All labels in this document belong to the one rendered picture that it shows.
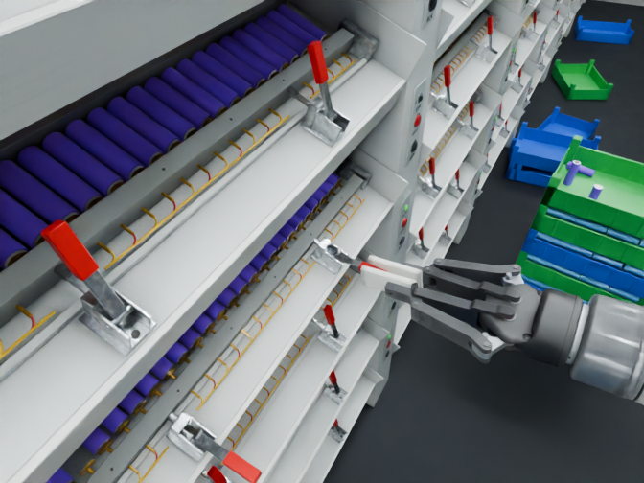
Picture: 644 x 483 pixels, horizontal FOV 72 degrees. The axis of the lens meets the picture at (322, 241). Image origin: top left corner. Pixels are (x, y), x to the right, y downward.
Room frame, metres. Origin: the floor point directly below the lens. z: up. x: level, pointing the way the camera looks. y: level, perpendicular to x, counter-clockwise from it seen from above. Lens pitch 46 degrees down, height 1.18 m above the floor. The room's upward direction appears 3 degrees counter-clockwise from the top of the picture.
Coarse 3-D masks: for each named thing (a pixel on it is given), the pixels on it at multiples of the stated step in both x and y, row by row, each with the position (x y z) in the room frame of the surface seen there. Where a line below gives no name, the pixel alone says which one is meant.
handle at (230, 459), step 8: (200, 432) 0.17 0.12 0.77; (200, 440) 0.16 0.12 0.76; (208, 440) 0.16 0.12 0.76; (208, 448) 0.16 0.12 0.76; (216, 448) 0.15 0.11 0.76; (224, 448) 0.15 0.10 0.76; (216, 456) 0.15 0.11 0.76; (224, 456) 0.15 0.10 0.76; (232, 456) 0.15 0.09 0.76; (240, 456) 0.15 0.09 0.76; (224, 464) 0.14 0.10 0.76; (232, 464) 0.14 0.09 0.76; (240, 464) 0.14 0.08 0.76; (248, 464) 0.14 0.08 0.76; (240, 472) 0.13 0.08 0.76; (248, 472) 0.13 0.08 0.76; (256, 472) 0.13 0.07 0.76; (248, 480) 0.13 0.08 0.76; (256, 480) 0.13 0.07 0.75
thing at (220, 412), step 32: (352, 160) 0.55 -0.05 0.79; (384, 192) 0.52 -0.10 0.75; (352, 224) 0.46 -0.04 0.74; (352, 256) 0.41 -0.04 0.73; (288, 288) 0.35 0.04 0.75; (320, 288) 0.35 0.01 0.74; (224, 320) 0.30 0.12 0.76; (288, 320) 0.31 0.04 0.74; (192, 352) 0.26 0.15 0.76; (256, 352) 0.26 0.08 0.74; (224, 384) 0.23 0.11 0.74; (256, 384) 0.23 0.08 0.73; (128, 416) 0.19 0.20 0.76; (192, 416) 0.19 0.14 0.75; (224, 416) 0.19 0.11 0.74; (160, 448) 0.16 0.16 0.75; (128, 480) 0.13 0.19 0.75; (160, 480) 0.14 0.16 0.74; (192, 480) 0.14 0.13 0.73
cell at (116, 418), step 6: (114, 408) 0.19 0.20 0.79; (114, 414) 0.18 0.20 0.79; (120, 414) 0.18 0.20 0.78; (108, 420) 0.18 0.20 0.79; (114, 420) 0.18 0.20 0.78; (120, 420) 0.18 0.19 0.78; (108, 426) 0.17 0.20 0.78; (114, 426) 0.17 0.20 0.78; (120, 426) 0.17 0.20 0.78; (114, 432) 0.17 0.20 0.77
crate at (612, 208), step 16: (576, 144) 0.91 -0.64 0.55; (592, 160) 0.89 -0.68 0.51; (608, 160) 0.87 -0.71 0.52; (624, 160) 0.85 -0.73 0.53; (560, 176) 0.77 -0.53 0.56; (576, 176) 0.86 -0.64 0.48; (592, 176) 0.86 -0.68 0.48; (608, 176) 0.85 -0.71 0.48; (624, 176) 0.84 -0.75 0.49; (640, 176) 0.83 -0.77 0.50; (560, 192) 0.76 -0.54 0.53; (576, 192) 0.80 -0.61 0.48; (608, 192) 0.80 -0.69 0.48; (624, 192) 0.79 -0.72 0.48; (640, 192) 0.79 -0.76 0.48; (560, 208) 0.75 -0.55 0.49; (576, 208) 0.73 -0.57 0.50; (592, 208) 0.71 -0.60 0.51; (608, 208) 0.70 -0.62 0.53; (624, 208) 0.74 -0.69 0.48; (640, 208) 0.73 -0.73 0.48; (608, 224) 0.69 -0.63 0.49; (624, 224) 0.67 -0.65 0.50; (640, 224) 0.65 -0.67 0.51
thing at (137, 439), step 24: (312, 240) 0.40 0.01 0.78; (288, 264) 0.36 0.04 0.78; (312, 264) 0.38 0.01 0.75; (264, 288) 0.32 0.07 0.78; (240, 312) 0.29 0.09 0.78; (216, 336) 0.26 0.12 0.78; (192, 360) 0.23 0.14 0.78; (216, 360) 0.24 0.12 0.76; (192, 384) 0.21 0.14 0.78; (168, 408) 0.19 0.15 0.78; (144, 432) 0.17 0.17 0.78; (120, 456) 0.15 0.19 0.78; (96, 480) 0.13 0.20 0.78
